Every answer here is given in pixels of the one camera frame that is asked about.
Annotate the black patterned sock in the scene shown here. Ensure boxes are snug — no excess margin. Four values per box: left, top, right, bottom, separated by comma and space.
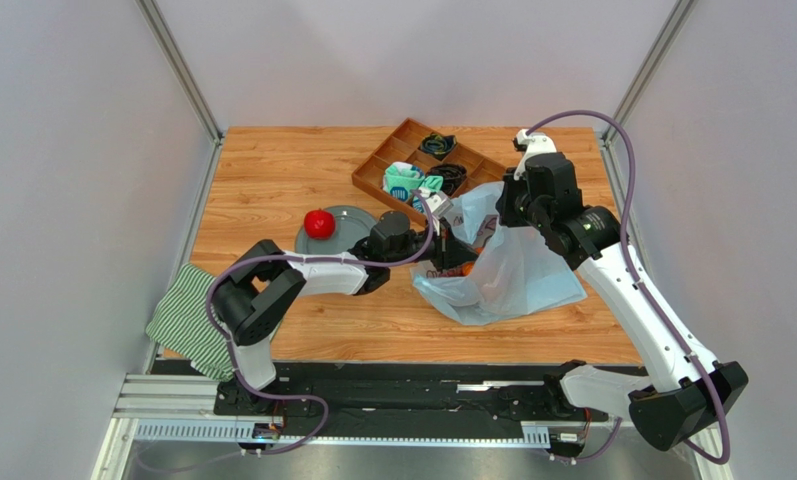
425, 163, 468, 197

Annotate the light blue cartoon plastic bag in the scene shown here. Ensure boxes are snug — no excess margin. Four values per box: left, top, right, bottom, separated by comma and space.
411, 181, 587, 326

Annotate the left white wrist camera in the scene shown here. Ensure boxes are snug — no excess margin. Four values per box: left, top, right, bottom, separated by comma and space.
423, 191, 452, 219

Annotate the small orange pumpkin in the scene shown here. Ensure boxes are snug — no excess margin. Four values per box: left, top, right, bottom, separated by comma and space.
461, 262, 475, 276

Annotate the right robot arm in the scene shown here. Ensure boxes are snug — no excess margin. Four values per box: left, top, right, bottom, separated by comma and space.
496, 152, 749, 463

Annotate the teal and white sock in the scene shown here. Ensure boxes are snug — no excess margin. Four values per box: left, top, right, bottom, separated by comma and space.
416, 175, 444, 198

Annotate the teal sock with blue logo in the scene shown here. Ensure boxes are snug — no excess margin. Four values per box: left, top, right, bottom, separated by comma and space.
382, 162, 425, 202

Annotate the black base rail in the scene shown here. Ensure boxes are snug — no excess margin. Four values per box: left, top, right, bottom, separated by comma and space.
214, 361, 610, 442

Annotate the dark blue-yellow sock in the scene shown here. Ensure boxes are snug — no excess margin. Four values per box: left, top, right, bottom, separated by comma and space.
418, 133, 457, 161

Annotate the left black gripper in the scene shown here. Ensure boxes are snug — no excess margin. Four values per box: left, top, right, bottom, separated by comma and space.
386, 217, 478, 275

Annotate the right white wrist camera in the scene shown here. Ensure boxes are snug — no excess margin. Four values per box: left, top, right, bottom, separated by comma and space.
513, 129, 558, 180

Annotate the grey-green round plate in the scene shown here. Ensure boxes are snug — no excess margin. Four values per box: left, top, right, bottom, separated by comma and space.
295, 205, 377, 255

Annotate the green striped cloth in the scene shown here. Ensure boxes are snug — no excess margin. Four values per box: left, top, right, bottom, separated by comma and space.
144, 263, 283, 382

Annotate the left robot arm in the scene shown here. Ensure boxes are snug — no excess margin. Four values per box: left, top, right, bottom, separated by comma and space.
205, 211, 479, 391

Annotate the red apple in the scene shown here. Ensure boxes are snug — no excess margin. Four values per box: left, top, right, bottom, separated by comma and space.
303, 209, 337, 240

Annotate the wooden compartment tray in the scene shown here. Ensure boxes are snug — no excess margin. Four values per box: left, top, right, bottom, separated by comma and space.
351, 118, 514, 223

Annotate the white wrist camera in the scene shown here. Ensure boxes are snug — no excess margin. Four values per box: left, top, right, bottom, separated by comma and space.
513, 129, 558, 180
423, 191, 452, 219

